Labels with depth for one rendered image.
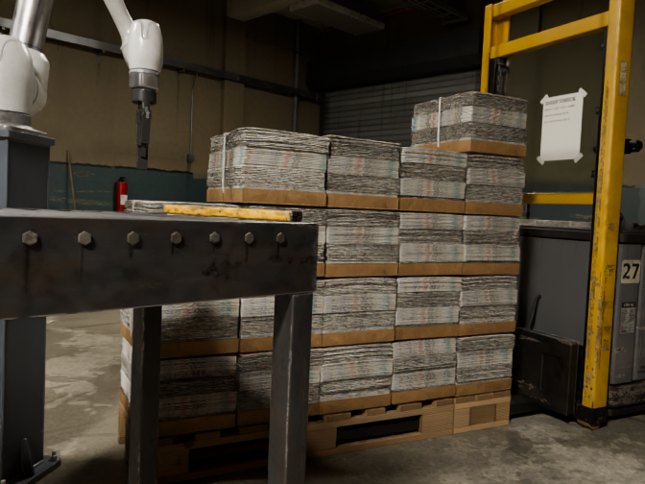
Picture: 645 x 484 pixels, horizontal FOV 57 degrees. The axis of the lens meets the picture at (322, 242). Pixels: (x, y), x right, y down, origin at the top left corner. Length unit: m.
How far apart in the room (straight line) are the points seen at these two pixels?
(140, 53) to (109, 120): 7.11
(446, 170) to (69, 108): 7.10
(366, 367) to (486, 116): 1.03
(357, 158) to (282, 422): 1.14
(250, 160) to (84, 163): 7.08
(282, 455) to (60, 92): 7.97
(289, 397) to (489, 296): 1.46
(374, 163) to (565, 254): 1.14
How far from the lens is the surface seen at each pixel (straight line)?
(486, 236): 2.36
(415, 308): 2.17
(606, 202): 2.55
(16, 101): 1.89
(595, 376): 2.62
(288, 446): 1.08
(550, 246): 2.91
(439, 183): 2.20
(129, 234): 0.82
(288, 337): 1.03
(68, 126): 8.78
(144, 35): 1.95
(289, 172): 1.88
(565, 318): 2.87
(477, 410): 2.47
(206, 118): 9.86
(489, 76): 3.11
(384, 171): 2.07
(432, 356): 2.26
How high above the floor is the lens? 0.82
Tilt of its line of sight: 3 degrees down
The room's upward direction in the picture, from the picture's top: 3 degrees clockwise
